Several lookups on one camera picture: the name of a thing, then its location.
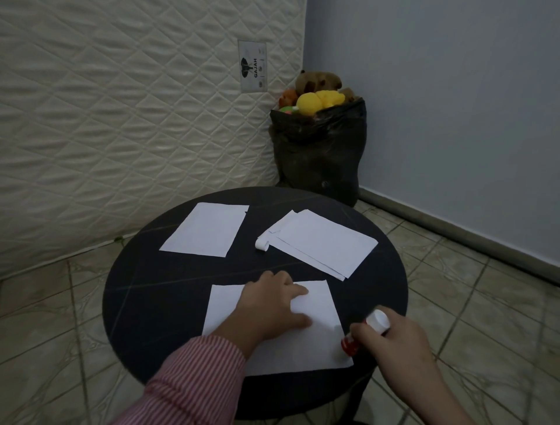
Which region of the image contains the black plastic bag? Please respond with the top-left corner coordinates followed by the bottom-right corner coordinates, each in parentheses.
top-left (269, 97), bottom-right (368, 209)

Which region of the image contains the person's right hand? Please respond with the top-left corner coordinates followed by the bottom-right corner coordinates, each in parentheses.
top-left (349, 306), bottom-right (437, 387)

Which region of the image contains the person's right forearm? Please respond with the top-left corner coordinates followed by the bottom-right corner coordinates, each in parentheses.
top-left (380, 357), bottom-right (478, 425)

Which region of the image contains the yellow plush toy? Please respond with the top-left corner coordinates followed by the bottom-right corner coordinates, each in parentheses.
top-left (296, 89), bottom-right (347, 117)

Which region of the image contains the white mattress label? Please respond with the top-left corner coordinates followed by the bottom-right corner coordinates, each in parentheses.
top-left (237, 40), bottom-right (269, 95)

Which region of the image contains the brown plush toy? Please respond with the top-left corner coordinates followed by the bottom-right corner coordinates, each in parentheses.
top-left (295, 69), bottom-right (343, 98)

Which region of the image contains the white quilted mattress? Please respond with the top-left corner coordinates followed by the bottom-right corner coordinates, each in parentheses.
top-left (0, 0), bottom-right (308, 279)

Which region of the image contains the person's left hand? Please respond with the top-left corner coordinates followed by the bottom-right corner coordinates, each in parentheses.
top-left (225, 270), bottom-right (313, 351)

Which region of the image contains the white glue stick red cap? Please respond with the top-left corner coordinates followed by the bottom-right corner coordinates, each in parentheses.
top-left (341, 309), bottom-right (391, 356)

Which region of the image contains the person's left forearm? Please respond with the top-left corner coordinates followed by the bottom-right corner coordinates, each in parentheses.
top-left (111, 328), bottom-right (259, 425)

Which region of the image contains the round black table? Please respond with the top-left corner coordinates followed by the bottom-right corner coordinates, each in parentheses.
top-left (102, 187), bottom-right (409, 422)

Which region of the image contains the white paper sheet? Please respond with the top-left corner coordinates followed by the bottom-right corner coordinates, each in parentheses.
top-left (158, 202), bottom-right (250, 258)
top-left (275, 209), bottom-right (379, 279)
top-left (202, 280), bottom-right (354, 377)
top-left (264, 210), bottom-right (347, 282)

